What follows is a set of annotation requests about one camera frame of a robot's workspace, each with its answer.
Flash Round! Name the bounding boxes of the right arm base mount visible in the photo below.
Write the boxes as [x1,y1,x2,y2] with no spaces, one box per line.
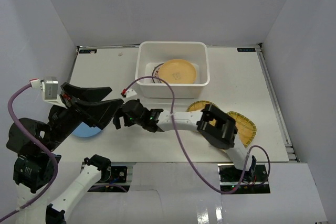
[218,158,270,195]

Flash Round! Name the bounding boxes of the yellow plastic plate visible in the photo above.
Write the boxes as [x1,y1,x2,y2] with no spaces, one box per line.
[157,59,197,84]

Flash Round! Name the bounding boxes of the orange sunburst pattern plate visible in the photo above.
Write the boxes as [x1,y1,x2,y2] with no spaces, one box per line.
[152,63,162,83]

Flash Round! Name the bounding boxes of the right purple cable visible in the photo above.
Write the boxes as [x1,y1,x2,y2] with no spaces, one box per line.
[123,76,271,195]

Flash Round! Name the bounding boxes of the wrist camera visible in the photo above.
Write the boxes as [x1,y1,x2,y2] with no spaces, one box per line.
[121,88,138,98]
[29,77,62,106]

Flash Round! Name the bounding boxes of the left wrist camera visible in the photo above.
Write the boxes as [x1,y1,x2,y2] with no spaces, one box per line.
[29,77,62,106]

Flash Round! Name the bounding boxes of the white plastic bin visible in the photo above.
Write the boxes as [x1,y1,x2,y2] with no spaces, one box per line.
[135,41,210,99]

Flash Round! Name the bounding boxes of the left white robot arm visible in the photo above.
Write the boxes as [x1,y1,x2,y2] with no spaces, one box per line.
[6,79,123,223]

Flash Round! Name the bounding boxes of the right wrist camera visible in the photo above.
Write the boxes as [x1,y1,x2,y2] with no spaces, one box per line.
[121,88,138,98]

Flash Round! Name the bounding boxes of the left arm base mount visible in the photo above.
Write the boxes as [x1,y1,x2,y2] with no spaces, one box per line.
[88,166,130,193]

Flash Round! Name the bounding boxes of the rectangular bamboo tray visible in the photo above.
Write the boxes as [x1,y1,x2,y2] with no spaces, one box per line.
[226,111,257,148]

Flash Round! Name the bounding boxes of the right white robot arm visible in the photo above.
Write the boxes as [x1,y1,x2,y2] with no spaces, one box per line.
[113,100,256,182]

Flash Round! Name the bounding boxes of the round bamboo tray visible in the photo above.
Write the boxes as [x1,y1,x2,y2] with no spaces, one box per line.
[186,100,218,112]

